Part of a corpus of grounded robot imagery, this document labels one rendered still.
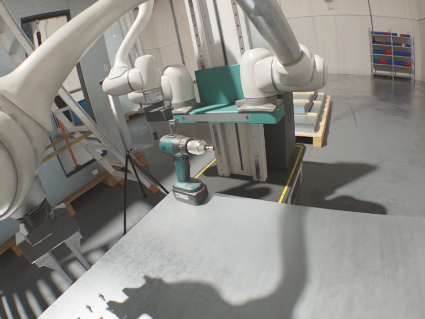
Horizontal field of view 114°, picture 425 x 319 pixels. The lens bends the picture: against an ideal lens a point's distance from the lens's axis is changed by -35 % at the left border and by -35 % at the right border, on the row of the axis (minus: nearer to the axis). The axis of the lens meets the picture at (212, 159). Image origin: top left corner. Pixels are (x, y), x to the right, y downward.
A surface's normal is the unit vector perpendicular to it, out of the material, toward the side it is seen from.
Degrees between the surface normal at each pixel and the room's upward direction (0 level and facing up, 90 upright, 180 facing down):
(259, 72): 84
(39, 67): 75
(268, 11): 124
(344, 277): 0
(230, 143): 90
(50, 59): 79
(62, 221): 90
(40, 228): 90
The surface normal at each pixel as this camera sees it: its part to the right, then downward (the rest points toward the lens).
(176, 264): -0.18, -0.88
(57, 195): 0.83, 0.11
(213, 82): -0.51, 0.46
